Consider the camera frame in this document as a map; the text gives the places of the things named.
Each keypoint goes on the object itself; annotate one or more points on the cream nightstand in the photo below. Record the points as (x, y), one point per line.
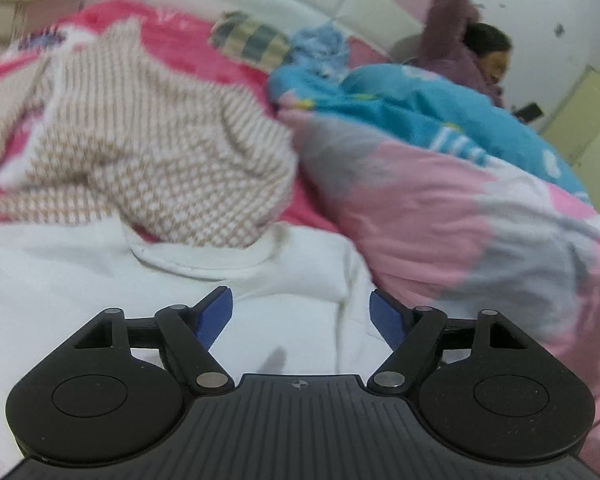
(25, 10)

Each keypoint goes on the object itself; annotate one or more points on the pink pillow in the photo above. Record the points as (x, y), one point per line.
(370, 55)

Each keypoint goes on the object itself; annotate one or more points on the pale yellow door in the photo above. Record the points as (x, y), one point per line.
(585, 125)

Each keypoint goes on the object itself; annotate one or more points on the white sweatshirt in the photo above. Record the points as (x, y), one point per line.
(80, 290)

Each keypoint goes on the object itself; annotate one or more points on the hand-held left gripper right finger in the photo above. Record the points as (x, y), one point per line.
(386, 317)

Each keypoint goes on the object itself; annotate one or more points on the pink floral bed blanket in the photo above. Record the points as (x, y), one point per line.
(195, 40)

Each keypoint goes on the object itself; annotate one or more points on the light blue cloth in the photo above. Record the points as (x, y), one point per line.
(320, 50)

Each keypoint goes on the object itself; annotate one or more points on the checked pillow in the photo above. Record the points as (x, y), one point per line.
(252, 37)

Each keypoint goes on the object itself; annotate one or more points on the pink and grey quilt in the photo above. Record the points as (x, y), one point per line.
(455, 240)

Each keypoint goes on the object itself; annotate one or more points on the blue printed quilt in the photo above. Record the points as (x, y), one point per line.
(420, 115)

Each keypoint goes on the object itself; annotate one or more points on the beige checked knit sweater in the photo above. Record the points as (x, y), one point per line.
(155, 150)

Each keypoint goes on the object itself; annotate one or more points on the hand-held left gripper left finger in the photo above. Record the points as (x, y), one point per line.
(214, 317)

